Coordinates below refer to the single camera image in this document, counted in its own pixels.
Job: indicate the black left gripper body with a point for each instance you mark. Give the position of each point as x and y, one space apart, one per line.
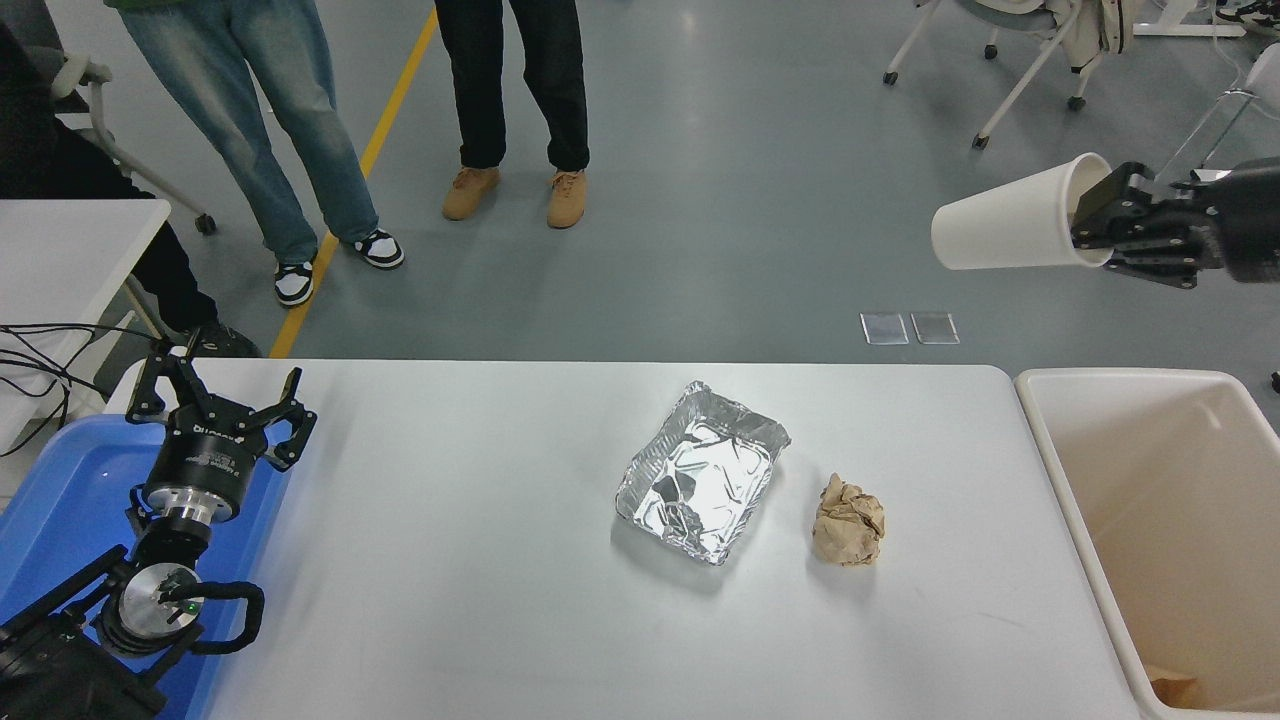
205 462

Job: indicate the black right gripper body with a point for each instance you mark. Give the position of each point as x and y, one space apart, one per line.
1255 220

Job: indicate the white paper cup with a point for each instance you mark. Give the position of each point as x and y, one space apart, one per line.
1005 220

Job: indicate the silver foil tray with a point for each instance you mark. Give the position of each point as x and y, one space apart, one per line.
698 475

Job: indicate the tan paper ball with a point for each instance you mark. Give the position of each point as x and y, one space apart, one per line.
848 525

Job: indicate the blue plastic tray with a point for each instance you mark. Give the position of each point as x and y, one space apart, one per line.
60 480

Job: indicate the white-legged office chair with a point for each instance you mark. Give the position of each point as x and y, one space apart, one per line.
1028 75

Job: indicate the white side table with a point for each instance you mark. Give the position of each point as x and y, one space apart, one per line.
60 260

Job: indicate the pale jacket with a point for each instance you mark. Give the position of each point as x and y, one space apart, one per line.
1093 30

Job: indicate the white desk foot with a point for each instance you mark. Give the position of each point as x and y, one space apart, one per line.
1190 28

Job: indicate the person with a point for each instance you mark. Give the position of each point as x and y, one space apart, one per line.
40 150
480 80
1252 10
270 120

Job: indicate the clear floor plate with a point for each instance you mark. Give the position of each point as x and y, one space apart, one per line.
934 328
884 329

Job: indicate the large pale bin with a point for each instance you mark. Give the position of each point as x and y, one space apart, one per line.
1170 520

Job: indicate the white wheeled chair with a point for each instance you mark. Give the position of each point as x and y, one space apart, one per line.
85 72

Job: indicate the tan paper scrap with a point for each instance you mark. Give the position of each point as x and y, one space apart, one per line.
1173 688

